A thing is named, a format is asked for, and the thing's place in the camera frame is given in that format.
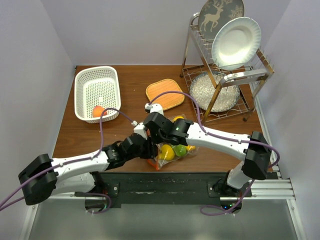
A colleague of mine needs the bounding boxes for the yellow fake pear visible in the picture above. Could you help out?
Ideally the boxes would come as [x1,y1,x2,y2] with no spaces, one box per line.
[158,144,176,161]

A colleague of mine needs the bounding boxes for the clear zip top bag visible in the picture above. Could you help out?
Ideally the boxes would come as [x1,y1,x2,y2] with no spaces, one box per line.
[144,112,198,171]

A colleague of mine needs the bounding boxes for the green fake pepper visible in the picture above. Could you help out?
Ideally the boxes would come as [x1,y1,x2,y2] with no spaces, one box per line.
[172,144,188,157]

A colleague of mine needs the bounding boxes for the orange fake peach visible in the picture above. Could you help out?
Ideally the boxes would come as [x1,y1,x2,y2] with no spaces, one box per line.
[92,105,108,118]

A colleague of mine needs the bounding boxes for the yellow fake bell pepper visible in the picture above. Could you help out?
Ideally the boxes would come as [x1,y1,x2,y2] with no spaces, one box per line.
[173,115,184,122]

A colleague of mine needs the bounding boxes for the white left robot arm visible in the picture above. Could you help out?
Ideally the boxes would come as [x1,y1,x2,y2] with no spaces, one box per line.
[18,133,158,206]

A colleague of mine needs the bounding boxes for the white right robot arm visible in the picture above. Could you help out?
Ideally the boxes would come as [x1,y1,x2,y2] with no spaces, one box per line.
[143,112,271,197]

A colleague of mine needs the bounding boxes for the woven bamboo tray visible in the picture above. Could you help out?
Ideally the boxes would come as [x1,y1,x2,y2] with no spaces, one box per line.
[145,78,186,111]

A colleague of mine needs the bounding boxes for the grey speckled plate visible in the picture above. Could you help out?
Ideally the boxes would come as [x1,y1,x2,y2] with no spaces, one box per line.
[189,71,241,113]

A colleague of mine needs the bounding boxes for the metal dish rack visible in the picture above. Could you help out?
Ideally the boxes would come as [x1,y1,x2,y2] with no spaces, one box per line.
[179,12,275,124]

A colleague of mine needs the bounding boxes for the white plastic basket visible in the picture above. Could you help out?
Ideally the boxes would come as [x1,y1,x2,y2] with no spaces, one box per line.
[74,66,121,124]

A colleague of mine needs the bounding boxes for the white scalloped plate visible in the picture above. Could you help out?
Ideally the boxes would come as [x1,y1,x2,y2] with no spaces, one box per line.
[211,17,262,70]

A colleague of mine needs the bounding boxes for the grey deer plate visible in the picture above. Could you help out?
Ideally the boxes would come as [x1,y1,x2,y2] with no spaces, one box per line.
[198,0,245,43]

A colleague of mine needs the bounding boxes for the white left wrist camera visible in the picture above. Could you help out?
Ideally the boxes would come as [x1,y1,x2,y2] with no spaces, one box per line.
[131,120,148,139]

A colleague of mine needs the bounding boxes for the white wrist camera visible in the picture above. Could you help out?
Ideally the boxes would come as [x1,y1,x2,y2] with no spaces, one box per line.
[144,103,164,115]
[131,120,148,139]

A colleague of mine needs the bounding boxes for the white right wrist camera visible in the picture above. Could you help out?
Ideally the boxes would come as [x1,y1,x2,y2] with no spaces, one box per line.
[144,103,164,115]

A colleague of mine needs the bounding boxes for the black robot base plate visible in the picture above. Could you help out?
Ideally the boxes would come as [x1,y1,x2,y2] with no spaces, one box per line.
[75,172,249,212]

